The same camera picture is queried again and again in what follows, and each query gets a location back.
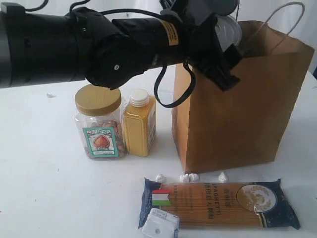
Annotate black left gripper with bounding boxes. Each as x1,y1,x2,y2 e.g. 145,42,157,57
160,4,244,92

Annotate dark can with pull-tab lid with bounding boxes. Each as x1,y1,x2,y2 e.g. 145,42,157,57
215,15,242,52

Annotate large brown paper bag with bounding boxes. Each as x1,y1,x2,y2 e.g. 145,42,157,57
172,20,314,173

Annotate small white carton box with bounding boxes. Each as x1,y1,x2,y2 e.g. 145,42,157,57
141,208,180,238

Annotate yellow spice bottle white cap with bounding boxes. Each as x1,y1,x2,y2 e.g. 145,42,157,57
123,89,156,157

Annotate nut jar with gold lid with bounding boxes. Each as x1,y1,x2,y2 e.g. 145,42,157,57
75,84,126,160

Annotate spaghetti packet dark blue ends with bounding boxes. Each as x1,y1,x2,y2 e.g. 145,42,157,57
139,179,301,230

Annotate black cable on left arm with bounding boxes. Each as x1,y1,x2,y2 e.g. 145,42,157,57
154,59,197,109

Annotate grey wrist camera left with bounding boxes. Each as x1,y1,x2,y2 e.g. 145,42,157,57
170,0,241,27

